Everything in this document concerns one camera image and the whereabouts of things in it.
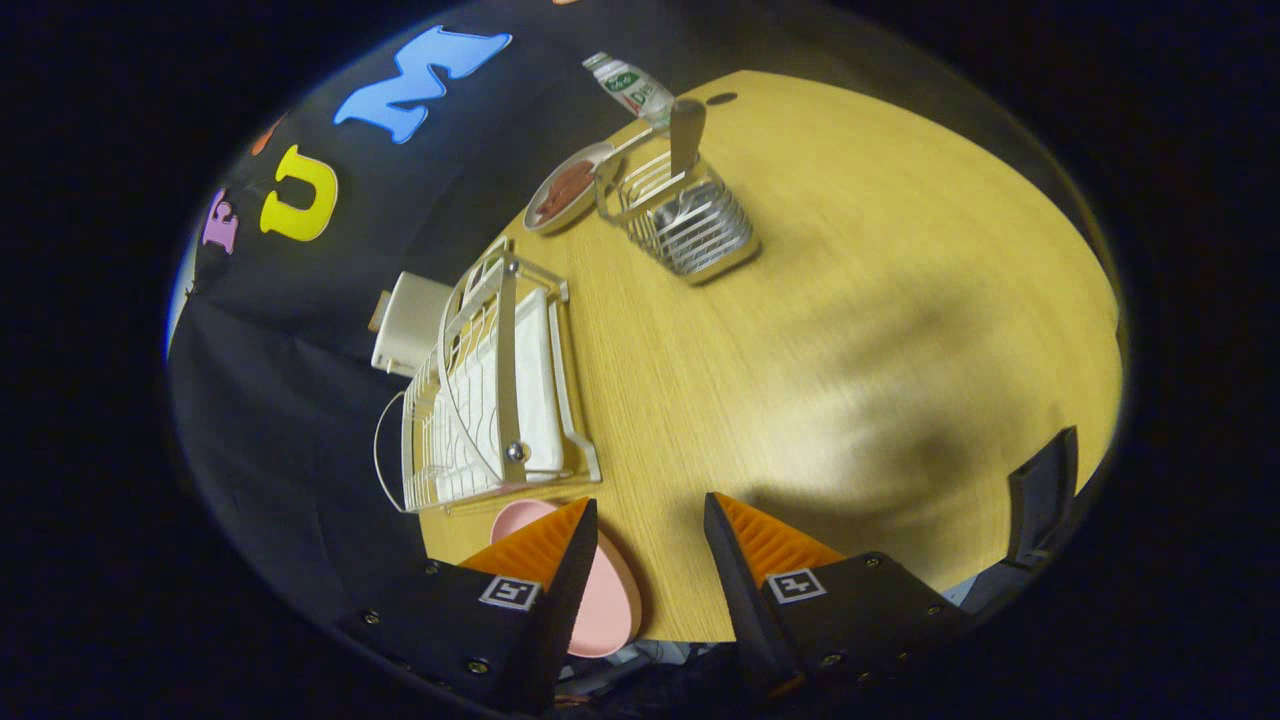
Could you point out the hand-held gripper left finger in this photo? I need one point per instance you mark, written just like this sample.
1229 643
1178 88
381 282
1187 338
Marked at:
560 620

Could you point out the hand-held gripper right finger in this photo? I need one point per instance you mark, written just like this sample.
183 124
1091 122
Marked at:
745 610

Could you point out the pink plate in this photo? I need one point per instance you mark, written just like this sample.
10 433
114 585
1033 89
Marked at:
610 600

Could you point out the grey round plate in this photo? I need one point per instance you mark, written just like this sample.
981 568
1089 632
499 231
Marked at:
605 152

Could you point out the white toaster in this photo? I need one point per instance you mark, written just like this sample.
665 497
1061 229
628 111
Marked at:
415 320

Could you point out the brown toast slice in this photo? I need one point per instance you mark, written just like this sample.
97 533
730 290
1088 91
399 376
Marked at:
378 312

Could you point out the red meat slice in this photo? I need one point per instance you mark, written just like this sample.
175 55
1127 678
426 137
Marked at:
578 177
553 205

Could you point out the white green drink bottle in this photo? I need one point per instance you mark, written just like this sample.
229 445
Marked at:
630 88

